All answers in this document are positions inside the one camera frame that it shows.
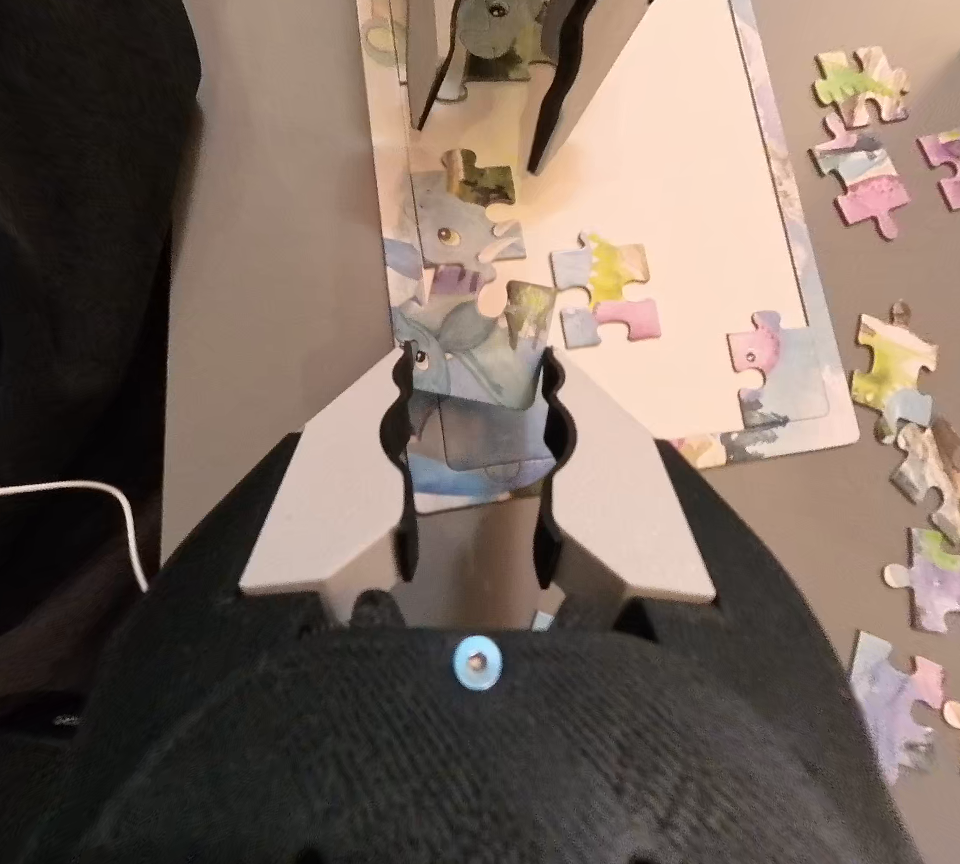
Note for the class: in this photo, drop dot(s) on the joined green dinosaur puzzle pieces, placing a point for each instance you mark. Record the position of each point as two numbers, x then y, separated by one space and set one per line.
499 2

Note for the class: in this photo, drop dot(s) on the teal baby dinosaur corner piece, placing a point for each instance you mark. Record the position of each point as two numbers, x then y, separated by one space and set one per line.
480 347

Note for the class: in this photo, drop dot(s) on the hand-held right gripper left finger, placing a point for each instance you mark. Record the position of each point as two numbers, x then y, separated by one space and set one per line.
322 504

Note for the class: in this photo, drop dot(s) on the blue triceratops body puzzle piece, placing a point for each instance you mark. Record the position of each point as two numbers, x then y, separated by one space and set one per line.
480 444

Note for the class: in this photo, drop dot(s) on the blue triceratops face puzzle piece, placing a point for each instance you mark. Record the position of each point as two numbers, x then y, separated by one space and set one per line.
450 227

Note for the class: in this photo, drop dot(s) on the pink spotted back puzzle piece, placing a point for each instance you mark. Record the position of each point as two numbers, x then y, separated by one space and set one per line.
870 193

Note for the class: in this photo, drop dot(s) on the jigsaw puzzle pieces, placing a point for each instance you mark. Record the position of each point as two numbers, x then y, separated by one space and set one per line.
862 84

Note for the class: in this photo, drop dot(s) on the pink dinosaur head puzzle piece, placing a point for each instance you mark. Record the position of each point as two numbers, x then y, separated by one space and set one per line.
765 347

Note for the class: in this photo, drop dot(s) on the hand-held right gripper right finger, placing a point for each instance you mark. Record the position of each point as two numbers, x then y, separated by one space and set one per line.
630 504

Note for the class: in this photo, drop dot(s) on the white puzzle tray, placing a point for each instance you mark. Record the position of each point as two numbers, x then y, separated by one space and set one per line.
675 167

